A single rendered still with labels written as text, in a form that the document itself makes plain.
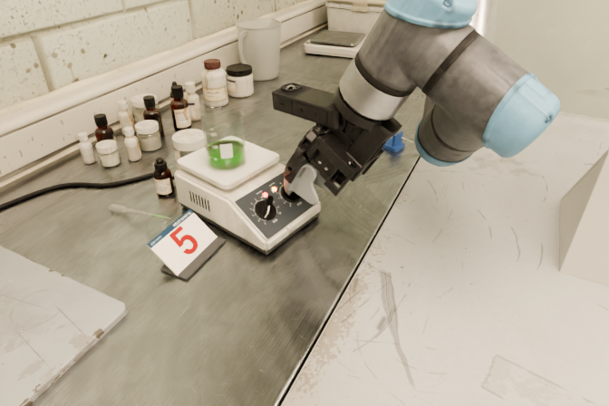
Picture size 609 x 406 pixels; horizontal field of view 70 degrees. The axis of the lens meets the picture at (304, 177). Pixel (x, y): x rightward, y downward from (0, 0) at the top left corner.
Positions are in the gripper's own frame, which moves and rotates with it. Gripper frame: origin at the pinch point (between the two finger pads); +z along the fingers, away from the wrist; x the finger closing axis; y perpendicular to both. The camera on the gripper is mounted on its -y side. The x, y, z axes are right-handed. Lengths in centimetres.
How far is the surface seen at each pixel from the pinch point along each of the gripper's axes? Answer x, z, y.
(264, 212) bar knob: -6.9, 0.5, 1.3
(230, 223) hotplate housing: -9.3, 5.2, -1.4
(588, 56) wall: 155, 3, 21
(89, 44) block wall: 2, 19, -55
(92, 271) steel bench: -26.0, 12.5, -8.4
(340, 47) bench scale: 78, 25, -37
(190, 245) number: -15.2, 7.4, -2.5
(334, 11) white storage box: 100, 29, -56
